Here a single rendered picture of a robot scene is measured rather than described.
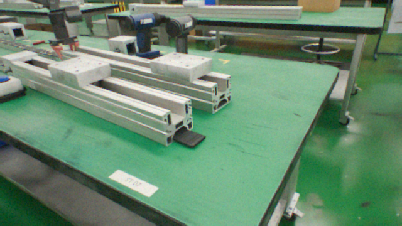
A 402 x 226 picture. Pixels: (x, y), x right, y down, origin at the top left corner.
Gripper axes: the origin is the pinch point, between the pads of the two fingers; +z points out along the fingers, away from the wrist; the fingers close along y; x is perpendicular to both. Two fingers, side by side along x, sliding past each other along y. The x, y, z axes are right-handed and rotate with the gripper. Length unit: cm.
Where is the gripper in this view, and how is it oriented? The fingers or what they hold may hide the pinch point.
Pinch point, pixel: (69, 57)
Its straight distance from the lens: 139.2
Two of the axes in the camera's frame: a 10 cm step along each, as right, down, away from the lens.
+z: 0.5, 8.6, 5.0
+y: 5.6, -4.4, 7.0
